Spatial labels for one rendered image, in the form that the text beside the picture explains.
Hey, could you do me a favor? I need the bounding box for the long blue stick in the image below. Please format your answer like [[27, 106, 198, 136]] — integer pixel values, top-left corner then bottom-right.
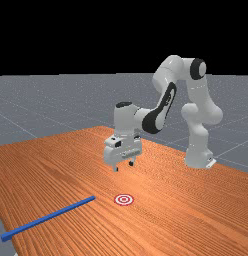
[[0, 195, 97, 243]]

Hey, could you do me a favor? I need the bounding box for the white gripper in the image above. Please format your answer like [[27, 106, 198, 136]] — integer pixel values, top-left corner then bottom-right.
[[103, 133, 143, 173]]

